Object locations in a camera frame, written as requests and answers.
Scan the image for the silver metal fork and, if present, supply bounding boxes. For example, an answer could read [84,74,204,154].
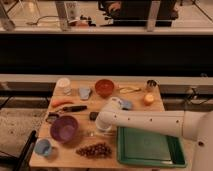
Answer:
[82,131,115,137]

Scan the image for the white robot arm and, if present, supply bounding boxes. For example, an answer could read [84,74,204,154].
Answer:
[95,97,213,171]

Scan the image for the green plastic tray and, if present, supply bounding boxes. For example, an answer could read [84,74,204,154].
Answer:
[117,127,187,168]

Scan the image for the red orange bowl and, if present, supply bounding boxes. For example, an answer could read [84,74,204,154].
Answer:
[95,79,114,98]

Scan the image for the light blue toy shoe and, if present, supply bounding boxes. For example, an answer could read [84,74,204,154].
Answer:
[79,87,92,100]

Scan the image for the blue sponge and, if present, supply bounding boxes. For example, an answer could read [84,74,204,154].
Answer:
[122,99,133,110]

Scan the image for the black rectangular block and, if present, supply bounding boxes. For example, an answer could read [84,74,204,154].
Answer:
[89,112,99,121]

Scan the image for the white plastic bottle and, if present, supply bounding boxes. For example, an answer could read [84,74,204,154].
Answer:
[56,78,71,95]

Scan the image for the yellow apple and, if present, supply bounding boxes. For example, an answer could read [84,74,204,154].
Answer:
[143,93,155,106]

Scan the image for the small metal cup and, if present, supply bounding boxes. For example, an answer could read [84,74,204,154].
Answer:
[146,80,157,92]

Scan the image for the orange carrot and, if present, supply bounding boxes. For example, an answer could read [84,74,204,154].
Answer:
[51,99,73,107]

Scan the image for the purple plastic bowl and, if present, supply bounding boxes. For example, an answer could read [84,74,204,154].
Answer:
[50,115,78,143]

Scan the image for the small black measuring cup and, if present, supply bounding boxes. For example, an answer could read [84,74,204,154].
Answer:
[45,113,59,124]

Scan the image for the wooden board table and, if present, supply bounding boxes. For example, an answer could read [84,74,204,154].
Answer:
[29,81,165,170]

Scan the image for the bunch of dark grapes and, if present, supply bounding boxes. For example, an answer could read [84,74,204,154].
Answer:
[76,143,112,158]

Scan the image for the blue plastic cup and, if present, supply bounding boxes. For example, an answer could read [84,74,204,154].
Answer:
[34,139,52,157]

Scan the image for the black stand leg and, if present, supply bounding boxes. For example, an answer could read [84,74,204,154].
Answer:
[12,130,36,171]

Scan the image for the black handled knife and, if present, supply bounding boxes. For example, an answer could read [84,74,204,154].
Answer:
[55,105,87,113]

